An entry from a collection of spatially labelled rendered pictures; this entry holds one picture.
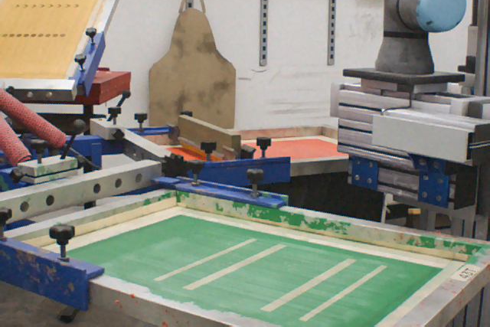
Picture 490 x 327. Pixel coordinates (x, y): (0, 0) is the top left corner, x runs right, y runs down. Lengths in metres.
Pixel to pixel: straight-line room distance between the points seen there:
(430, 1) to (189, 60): 2.76
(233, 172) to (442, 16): 0.68
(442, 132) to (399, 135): 0.12
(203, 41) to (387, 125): 2.73
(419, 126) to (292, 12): 3.06
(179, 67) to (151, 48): 0.19
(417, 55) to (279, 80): 2.83
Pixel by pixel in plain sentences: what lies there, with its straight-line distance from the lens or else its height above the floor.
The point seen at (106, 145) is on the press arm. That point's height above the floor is 1.02.
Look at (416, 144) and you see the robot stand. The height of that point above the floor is 1.12.
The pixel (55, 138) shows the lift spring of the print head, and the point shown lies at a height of 1.06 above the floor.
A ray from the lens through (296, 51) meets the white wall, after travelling 4.69.
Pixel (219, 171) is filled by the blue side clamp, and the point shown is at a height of 0.98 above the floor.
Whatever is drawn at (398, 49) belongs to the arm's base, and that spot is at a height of 1.32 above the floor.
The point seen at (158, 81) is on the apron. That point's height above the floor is 0.99.
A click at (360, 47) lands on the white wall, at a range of 4.94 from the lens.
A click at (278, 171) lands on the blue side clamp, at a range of 2.04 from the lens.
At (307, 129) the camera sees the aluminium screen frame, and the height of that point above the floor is 0.98.
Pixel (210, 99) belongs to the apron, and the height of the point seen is 0.88.
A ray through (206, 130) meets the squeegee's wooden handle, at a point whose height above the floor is 1.05.
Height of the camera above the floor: 1.40
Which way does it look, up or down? 10 degrees down
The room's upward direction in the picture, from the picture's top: 1 degrees clockwise
